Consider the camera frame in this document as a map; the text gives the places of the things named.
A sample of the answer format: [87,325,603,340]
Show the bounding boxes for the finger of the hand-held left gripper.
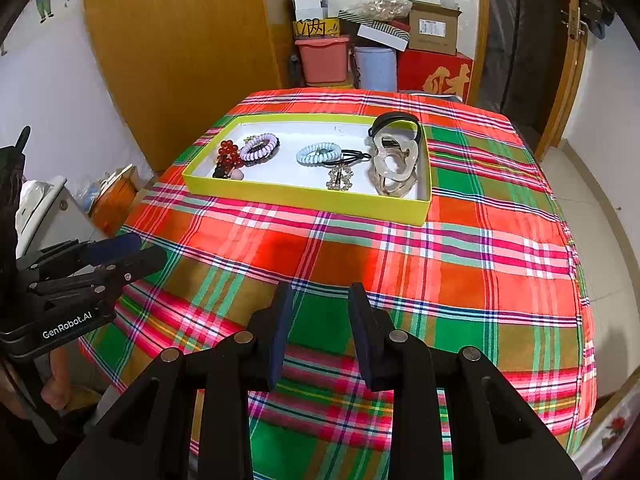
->
[27,247,168,312]
[30,234,143,282]

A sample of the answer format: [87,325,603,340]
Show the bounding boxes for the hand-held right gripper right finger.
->
[348,282,583,480]

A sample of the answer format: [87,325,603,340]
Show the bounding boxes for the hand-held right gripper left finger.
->
[57,281,296,480]

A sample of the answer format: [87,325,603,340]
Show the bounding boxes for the red bead bracelet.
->
[217,140,242,169]

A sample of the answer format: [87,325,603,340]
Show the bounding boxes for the purple spiral hair tie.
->
[240,133,280,163]

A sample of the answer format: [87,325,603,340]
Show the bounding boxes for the yellow-green shallow box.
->
[181,114,433,226]

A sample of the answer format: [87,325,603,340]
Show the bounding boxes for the rhinestone hair clip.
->
[327,162,355,191]

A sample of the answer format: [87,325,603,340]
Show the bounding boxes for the translucent beige hair claw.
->
[369,131,419,197]

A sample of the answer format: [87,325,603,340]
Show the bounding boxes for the light blue spiral hair tie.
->
[296,143,343,165]

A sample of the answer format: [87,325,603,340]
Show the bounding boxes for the black hair tie with bead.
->
[320,146,374,169]

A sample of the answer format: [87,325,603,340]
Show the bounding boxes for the person's left hand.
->
[42,347,72,411]

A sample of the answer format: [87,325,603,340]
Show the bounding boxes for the orange basket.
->
[90,164,141,236]

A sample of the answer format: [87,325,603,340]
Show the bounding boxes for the white appliance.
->
[15,175,112,261]

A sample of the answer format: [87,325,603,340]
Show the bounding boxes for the plaid tablecloth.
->
[79,87,597,480]

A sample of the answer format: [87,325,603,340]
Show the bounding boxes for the wooden wardrobe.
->
[79,0,286,174]

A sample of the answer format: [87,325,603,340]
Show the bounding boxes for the black band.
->
[368,112,421,148]

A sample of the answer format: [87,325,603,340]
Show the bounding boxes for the floral cloth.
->
[582,385,637,467]

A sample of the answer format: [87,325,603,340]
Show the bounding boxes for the pink plastic bin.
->
[295,35,351,86]

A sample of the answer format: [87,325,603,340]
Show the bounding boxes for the red gift box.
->
[397,49,474,105]

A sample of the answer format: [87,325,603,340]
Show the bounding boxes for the pale blue bin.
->
[354,46,399,91]

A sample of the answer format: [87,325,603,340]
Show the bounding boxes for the yellow patterned container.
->
[292,17,341,40]

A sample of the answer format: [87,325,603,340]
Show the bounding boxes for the small white box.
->
[294,0,330,23]

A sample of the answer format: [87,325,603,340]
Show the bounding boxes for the white box with striped edge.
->
[357,22,411,52]

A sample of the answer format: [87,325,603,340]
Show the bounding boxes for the brown cardboard box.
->
[409,0,463,56]

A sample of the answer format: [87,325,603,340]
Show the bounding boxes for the clear bag of gold items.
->
[350,0,413,24]

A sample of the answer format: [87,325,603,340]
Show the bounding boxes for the wooden door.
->
[535,0,589,161]

